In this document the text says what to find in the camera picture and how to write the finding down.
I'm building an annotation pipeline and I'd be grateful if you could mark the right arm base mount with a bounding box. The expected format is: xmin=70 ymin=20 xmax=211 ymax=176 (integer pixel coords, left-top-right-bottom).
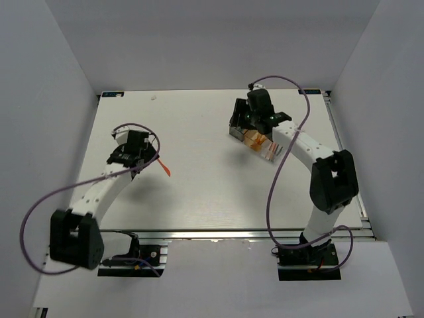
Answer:
xmin=271 ymin=244 xmax=341 ymax=282

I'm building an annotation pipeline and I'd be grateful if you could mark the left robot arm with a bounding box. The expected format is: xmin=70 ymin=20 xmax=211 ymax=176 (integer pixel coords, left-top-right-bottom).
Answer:
xmin=49 ymin=129 xmax=158 ymax=270

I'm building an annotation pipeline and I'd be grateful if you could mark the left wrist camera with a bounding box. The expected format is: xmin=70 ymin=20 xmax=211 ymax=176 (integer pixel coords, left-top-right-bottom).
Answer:
xmin=111 ymin=127 xmax=130 ymax=146

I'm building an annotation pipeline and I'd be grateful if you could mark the orange plastic container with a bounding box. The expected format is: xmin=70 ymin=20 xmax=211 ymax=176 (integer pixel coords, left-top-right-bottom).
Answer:
xmin=244 ymin=130 xmax=276 ymax=153

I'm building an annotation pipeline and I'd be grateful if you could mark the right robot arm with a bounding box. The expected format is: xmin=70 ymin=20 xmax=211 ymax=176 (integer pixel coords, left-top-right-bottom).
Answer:
xmin=229 ymin=88 xmax=359 ymax=264

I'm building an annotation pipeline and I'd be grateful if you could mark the orange knife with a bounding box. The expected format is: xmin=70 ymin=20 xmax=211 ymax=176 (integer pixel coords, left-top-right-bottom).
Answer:
xmin=157 ymin=159 xmax=171 ymax=177

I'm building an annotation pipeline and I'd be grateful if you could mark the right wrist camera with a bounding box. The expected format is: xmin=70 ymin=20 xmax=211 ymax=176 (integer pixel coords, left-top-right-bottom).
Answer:
xmin=248 ymin=83 xmax=266 ymax=91

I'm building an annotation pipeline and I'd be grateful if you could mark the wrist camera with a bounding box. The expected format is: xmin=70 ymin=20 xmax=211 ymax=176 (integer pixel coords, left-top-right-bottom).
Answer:
xmin=111 ymin=127 xmax=130 ymax=146
xmin=248 ymin=83 xmax=266 ymax=91

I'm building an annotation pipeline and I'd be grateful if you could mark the clear plastic container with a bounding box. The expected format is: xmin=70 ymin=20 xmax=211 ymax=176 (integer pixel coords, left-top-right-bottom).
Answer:
xmin=260 ymin=140 xmax=285 ymax=163

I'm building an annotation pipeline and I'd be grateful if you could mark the dark smoke plastic container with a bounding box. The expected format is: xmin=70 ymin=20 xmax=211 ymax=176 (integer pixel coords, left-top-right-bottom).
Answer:
xmin=229 ymin=124 xmax=248 ymax=142

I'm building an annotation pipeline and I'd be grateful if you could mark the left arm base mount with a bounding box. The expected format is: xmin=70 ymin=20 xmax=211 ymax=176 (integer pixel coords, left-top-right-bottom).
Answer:
xmin=97 ymin=231 xmax=168 ymax=278

